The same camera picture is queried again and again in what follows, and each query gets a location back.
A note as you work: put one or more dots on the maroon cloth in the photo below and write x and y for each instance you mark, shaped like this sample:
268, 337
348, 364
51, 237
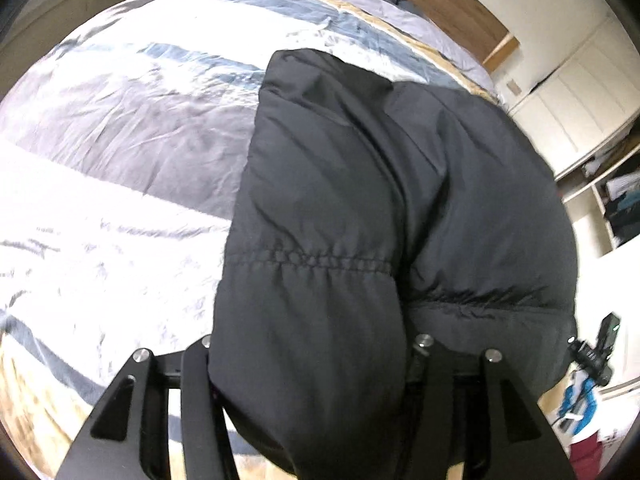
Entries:
592, 460

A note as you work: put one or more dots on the wooden headboard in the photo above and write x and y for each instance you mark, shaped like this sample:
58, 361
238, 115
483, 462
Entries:
465, 15

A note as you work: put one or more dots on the beige wall socket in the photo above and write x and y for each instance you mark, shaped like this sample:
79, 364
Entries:
514, 87

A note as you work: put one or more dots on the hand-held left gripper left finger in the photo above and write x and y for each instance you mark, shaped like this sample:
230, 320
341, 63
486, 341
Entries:
197, 375

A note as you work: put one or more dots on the white wardrobe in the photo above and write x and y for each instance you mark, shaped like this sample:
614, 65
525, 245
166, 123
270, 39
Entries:
575, 95

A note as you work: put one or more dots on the striped duvet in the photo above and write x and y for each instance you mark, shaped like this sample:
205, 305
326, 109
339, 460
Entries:
125, 160

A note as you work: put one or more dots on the hanging clothes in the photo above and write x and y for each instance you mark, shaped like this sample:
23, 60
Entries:
622, 205

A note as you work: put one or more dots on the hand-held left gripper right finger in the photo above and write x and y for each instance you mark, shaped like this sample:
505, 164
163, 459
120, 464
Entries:
440, 375

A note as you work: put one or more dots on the black puffer jacket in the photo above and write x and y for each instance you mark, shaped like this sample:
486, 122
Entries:
380, 240

